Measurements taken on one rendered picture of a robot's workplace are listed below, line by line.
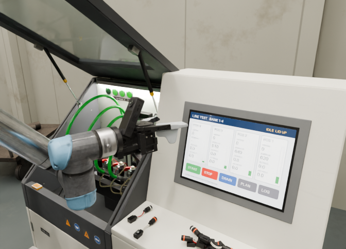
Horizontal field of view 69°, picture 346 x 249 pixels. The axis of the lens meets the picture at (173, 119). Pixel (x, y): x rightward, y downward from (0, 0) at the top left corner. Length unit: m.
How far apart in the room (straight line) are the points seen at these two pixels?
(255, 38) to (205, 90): 1.87
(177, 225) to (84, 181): 0.54
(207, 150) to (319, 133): 0.39
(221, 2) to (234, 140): 2.16
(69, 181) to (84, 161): 0.06
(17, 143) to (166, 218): 0.66
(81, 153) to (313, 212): 0.73
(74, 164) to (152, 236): 0.52
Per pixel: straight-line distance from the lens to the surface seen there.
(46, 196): 1.45
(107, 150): 0.66
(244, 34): 2.86
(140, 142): 0.69
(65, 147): 0.63
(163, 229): 1.09
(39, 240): 1.77
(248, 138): 0.95
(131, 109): 0.69
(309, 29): 2.53
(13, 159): 3.53
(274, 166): 0.94
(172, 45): 3.16
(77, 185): 0.67
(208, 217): 1.09
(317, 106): 0.92
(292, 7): 2.55
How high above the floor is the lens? 1.69
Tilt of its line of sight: 18 degrees down
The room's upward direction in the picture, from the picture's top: straight up
